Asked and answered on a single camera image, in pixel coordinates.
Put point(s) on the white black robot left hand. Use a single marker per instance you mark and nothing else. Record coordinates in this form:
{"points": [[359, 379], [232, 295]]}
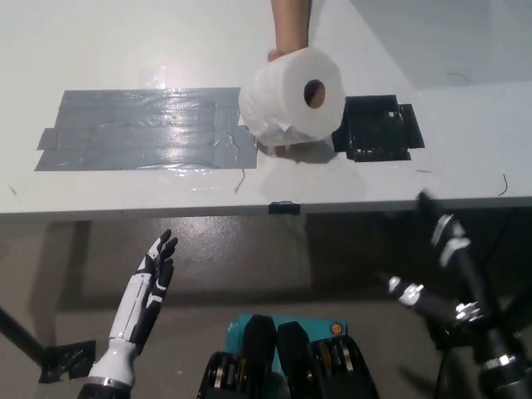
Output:
{"points": [[132, 303]]}

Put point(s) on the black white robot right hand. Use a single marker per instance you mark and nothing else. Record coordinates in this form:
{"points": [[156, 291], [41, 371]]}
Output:
{"points": [[465, 266]]}

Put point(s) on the person's bare hand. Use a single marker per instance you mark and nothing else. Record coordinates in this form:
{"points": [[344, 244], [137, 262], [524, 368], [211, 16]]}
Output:
{"points": [[282, 49]]}

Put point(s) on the white toilet paper roll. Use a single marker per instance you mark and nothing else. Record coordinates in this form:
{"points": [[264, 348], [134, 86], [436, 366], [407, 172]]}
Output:
{"points": [[287, 104]]}

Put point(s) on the black robot torso teal top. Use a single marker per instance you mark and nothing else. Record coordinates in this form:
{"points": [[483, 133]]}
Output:
{"points": [[257, 357]]}

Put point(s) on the black box on floor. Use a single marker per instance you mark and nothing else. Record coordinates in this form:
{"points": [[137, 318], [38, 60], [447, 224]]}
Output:
{"points": [[451, 338]]}

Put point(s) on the black slanted pole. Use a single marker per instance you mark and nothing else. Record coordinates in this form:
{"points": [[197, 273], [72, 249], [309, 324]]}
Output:
{"points": [[21, 334]]}

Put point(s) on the black tape patch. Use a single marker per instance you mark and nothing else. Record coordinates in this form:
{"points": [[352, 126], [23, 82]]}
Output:
{"points": [[374, 129]]}

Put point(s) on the grey duct tape patch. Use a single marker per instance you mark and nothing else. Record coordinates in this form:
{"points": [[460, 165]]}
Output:
{"points": [[145, 129]]}

